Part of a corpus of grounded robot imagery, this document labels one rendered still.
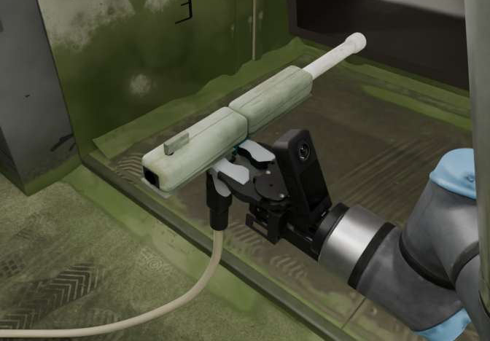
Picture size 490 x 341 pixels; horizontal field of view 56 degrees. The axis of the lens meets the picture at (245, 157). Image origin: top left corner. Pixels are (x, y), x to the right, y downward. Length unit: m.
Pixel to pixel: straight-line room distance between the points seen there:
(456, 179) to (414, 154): 1.05
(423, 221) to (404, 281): 0.08
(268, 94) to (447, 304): 0.35
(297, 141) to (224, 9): 1.19
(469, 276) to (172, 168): 0.32
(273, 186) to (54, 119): 0.90
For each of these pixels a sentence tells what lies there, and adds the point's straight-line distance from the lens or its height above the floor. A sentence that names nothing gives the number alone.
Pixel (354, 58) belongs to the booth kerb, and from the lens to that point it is 1.97.
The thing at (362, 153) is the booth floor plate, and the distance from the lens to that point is 1.45.
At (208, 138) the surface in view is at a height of 0.55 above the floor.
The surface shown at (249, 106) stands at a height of 0.55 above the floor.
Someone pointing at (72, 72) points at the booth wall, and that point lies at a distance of 1.35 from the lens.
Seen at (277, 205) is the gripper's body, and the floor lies 0.49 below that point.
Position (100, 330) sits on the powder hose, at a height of 0.03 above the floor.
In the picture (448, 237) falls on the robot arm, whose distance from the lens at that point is 0.45.
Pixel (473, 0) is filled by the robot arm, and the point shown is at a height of 0.82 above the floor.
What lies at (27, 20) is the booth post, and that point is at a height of 0.48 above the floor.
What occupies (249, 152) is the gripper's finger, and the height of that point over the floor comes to 0.50.
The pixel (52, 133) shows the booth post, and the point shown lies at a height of 0.16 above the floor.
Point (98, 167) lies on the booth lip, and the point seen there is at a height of 0.04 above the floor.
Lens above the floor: 0.88
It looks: 37 degrees down
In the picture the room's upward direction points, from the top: straight up
